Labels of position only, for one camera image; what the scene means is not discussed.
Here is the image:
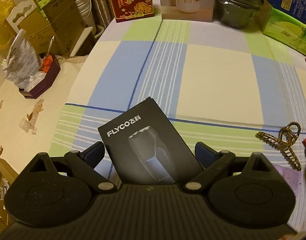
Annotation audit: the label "black shaver box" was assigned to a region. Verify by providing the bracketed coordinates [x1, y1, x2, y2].
[98, 97, 203, 185]

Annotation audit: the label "leopard hair claw clip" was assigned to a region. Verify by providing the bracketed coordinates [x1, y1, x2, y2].
[255, 121, 302, 171]

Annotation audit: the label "dark tray with clutter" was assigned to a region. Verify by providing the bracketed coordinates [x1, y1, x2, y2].
[18, 36, 62, 100]

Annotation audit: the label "checked tablecloth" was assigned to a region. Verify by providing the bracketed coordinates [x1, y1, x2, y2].
[50, 13, 306, 231]

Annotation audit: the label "silver foil bag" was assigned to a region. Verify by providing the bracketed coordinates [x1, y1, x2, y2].
[2, 29, 41, 89]

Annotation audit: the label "brown cardboard box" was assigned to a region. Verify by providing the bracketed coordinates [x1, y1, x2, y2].
[19, 0, 86, 56]

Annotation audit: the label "light green tissue box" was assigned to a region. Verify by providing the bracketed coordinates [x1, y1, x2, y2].
[257, 0, 306, 56]

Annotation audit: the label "white cutout cardboard box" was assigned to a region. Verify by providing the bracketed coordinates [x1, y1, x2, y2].
[6, 0, 40, 33]

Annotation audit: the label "dark stacked pots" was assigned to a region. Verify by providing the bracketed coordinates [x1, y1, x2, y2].
[215, 0, 263, 29]

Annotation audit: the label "yellow plastic bag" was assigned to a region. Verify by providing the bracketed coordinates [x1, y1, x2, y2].
[0, 0, 15, 50]

